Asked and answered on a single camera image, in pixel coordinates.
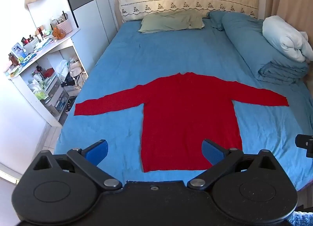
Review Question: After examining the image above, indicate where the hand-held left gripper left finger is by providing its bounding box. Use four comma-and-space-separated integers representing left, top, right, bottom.
32, 139, 123, 191

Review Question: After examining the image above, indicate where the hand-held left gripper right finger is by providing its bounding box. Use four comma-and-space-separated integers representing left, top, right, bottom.
187, 139, 280, 191

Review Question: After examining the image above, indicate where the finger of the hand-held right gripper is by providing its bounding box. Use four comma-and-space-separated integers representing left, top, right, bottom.
295, 134, 313, 148

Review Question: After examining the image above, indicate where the red long-sleeved sweater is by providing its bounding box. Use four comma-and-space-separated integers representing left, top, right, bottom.
74, 72, 289, 173

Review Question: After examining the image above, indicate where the blue fuzzy cloth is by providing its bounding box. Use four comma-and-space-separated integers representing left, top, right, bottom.
289, 211, 313, 226

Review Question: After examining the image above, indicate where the beige tote bag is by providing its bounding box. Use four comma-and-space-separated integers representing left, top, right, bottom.
68, 57, 86, 83

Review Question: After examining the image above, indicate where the white plastic bag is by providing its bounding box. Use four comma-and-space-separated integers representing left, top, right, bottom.
56, 59, 70, 81

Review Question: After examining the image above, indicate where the white shelf unit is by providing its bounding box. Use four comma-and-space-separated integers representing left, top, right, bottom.
3, 28, 89, 128

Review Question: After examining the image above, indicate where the white pillow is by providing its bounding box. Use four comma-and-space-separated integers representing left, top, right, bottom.
262, 15, 313, 63

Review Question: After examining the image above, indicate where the blue rolled duvet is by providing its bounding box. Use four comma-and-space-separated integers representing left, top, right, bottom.
208, 11, 309, 85

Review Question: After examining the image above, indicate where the blue bed sheet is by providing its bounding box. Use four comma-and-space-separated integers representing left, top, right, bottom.
54, 11, 313, 192

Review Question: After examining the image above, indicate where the orange plush toy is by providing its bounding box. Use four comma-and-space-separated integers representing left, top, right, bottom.
52, 28, 66, 40

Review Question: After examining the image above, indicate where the brown bottle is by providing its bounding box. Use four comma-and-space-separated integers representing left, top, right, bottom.
8, 53, 19, 67

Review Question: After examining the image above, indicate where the blue printed card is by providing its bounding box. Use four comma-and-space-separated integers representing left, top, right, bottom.
11, 43, 27, 58

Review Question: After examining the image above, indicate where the pink storage basket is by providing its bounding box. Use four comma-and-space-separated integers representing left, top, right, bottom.
56, 18, 73, 35

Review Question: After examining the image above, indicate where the green pillow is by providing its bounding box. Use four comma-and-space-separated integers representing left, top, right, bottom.
138, 10, 205, 33

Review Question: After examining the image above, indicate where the white and grey wardrobe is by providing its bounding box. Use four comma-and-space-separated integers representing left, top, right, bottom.
60, 0, 118, 46

